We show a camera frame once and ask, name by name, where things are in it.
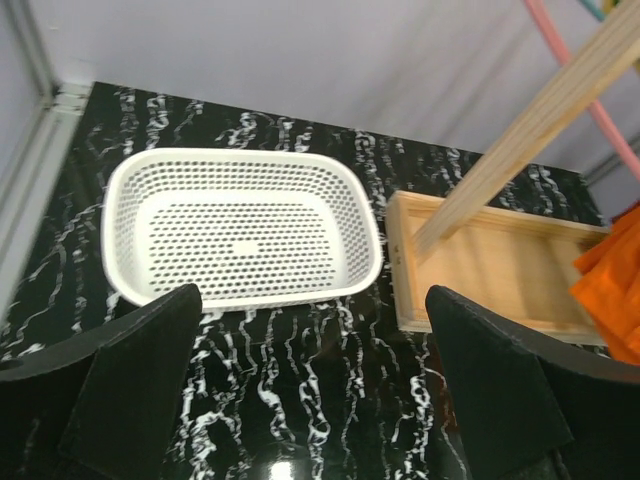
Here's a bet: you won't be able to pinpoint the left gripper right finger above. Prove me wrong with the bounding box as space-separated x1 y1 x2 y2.
425 286 639 479

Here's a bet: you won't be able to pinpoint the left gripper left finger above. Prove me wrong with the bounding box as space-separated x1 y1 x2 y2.
1 284 202 479

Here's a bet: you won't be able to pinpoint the orange trousers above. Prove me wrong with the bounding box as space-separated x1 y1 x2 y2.
570 205 639 365

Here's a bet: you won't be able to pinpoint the teal plastic hanger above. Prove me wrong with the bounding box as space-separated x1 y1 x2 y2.
581 0 607 22

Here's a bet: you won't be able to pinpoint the wooden clothes rack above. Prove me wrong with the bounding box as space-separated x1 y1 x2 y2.
386 1 639 345

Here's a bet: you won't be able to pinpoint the white perforated plastic basket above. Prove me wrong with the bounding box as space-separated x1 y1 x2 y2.
101 148 383 312

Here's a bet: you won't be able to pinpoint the pink wire hangers bunch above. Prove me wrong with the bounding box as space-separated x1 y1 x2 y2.
522 0 640 186

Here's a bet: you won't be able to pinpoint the aluminium corner frame post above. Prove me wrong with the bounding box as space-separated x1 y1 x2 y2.
1 1 91 326

